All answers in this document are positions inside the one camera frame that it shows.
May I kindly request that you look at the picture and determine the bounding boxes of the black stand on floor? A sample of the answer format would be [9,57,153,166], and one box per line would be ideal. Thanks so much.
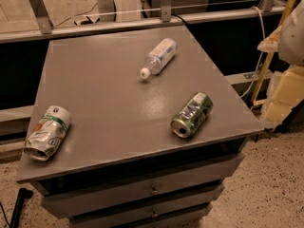
[10,188,33,228]

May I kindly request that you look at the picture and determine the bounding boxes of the crushed white 7up can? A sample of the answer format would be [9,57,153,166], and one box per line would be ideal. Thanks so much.
[24,105,71,162]

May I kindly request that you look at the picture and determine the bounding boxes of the clear blue-label plastic bottle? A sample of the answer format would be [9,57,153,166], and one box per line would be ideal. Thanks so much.
[140,38,178,79]

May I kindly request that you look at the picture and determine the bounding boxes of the crushed green soda can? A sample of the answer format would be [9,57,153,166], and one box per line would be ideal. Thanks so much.
[170,92,213,138]

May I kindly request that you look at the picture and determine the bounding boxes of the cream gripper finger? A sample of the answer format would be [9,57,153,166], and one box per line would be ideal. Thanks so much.
[257,26,282,53]

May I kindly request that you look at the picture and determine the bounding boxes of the white cable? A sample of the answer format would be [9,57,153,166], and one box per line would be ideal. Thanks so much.
[239,5,267,99]

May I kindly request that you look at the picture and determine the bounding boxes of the grey metal railing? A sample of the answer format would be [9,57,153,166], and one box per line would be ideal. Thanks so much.
[0,0,287,44]

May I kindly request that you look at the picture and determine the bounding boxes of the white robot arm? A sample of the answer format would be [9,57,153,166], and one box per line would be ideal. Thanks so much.
[257,0,304,67]

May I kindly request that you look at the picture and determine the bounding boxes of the grey drawer cabinet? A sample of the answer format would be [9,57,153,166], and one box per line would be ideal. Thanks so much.
[16,26,261,228]

